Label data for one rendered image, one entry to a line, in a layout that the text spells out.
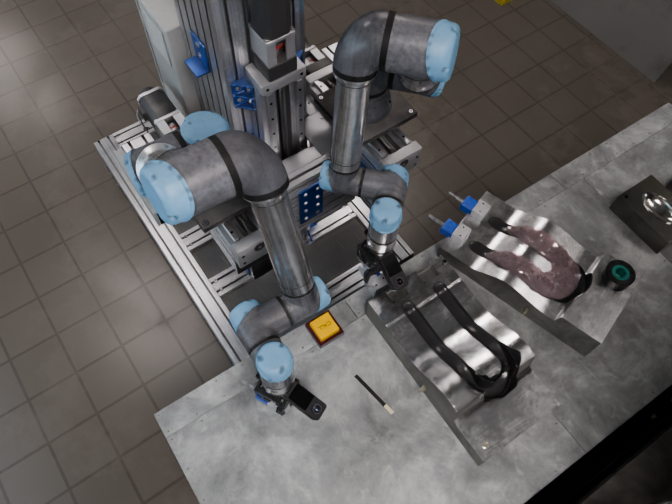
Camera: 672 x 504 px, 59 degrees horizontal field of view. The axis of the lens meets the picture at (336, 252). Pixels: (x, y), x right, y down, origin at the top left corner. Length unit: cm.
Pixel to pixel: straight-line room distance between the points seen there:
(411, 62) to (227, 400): 97
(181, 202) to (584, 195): 140
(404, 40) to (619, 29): 273
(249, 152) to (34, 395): 184
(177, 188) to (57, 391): 174
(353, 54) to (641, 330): 116
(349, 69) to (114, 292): 178
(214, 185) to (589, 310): 110
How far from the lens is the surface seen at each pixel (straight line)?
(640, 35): 381
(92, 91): 348
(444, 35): 122
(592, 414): 177
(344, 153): 141
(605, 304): 177
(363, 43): 123
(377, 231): 142
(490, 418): 161
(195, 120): 149
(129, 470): 250
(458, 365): 157
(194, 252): 251
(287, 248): 120
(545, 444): 170
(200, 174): 104
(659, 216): 208
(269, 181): 109
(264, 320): 129
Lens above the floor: 237
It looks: 61 degrees down
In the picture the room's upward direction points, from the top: 3 degrees clockwise
